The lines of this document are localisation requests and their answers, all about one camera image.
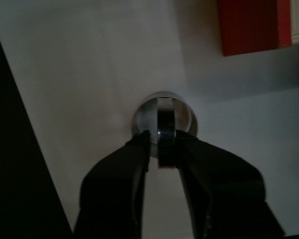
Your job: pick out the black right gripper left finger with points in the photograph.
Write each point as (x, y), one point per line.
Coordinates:
(109, 193)

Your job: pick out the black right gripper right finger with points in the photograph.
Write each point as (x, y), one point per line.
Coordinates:
(227, 189)

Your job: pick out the red box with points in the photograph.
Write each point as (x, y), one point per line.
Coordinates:
(252, 26)

